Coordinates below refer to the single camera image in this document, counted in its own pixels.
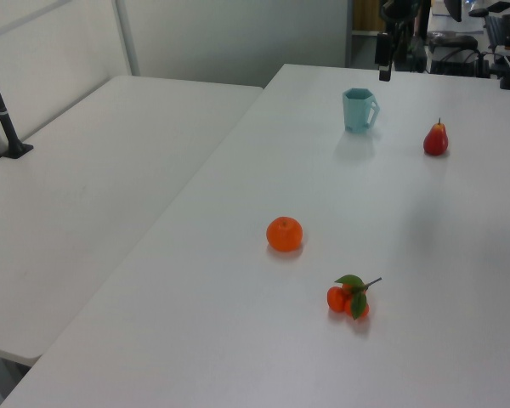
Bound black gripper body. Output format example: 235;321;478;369
376;31;394;67

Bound teal hexagonal mug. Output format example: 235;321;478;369
342;87;383;135

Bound yellow wooden cabinet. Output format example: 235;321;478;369
351;0;383;33

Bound black office chair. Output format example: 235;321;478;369
427;32;480;73

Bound red pear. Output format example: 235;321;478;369
422;117;450;156

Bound large orange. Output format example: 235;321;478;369
265;215;304;253

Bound small tangerines with leaves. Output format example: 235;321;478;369
326;274;383;321

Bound white side table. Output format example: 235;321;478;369
0;75;264;367

